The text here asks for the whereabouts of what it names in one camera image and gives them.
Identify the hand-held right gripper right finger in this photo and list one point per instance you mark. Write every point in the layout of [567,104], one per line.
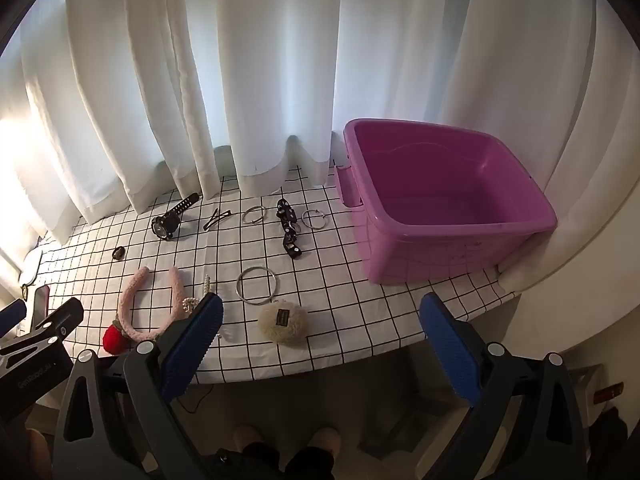
[450,347]

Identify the person's dark trousers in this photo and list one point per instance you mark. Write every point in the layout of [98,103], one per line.
[300,462]

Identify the clear plastic box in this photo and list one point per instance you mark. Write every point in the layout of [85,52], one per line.
[415,430]

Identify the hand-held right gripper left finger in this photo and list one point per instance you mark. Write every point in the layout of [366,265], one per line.
[195,340]

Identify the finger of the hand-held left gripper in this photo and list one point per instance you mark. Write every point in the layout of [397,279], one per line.
[11,316]
[62,316]

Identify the grey box red label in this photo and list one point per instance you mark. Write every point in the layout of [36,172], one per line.
[597,392]

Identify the white curtain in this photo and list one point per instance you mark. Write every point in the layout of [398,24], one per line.
[280,60]

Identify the black wrist watch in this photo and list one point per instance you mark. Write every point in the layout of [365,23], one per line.
[162,227]

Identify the large silver bangle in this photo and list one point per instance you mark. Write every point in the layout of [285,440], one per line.
[238,287]

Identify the black hair clip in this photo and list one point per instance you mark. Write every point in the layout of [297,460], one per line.
[212,221]

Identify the white flat object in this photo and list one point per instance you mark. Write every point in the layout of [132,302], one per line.
[31,266]

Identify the white checkered tablecloth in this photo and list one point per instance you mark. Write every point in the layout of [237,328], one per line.
[350,310]

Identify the pink fuzzy strawberry headband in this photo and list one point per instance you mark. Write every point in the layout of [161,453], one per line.
[129,301]

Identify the cream fluffy hair clip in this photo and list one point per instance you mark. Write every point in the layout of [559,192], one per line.
[292,329]

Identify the pearl hair clip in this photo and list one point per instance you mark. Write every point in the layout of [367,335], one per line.
[206,284]

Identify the cream fuzzy slipper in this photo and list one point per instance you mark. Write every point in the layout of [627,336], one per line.
[325,440]

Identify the pink-edged rectangular device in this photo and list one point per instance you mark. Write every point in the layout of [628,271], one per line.
[41,305]

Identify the pink plastic bin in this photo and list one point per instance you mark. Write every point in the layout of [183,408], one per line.
[425,240]

